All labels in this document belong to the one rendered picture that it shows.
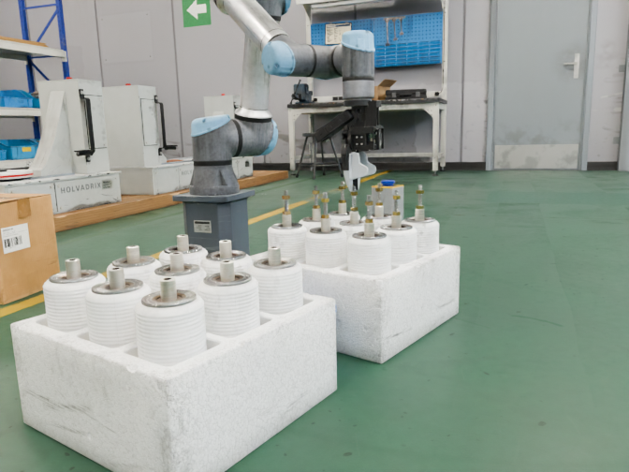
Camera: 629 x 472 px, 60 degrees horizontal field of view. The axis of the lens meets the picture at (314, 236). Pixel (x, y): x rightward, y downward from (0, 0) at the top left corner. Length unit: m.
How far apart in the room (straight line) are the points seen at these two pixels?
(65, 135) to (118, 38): 4.78
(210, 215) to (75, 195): 1.73
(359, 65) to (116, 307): 0.77
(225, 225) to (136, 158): 2.31
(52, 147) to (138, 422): 2.72
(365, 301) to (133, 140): 2.94
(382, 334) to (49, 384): 0.62
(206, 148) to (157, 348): 0.95
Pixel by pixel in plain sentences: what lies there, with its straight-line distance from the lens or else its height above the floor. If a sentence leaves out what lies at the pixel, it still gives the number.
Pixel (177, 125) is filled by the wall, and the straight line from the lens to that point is 7.59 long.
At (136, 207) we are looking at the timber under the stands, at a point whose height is 0.04.
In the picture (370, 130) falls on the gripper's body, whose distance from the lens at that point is 1.28.
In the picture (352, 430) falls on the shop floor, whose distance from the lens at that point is 0.94.
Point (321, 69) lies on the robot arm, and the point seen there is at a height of 0.62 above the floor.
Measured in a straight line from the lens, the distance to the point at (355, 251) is 1.16.
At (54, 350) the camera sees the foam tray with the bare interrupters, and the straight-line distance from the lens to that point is 0.93.
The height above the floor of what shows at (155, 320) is 0.24.
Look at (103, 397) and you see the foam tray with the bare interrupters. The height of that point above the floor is 0.12.
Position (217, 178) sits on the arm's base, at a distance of 1.64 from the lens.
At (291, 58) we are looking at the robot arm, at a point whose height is 0.64.
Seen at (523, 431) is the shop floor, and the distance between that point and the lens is 0.98.
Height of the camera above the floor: 0.48
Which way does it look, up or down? 11 degrees down
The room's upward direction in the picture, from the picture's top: 1 degrees counter-clockwise
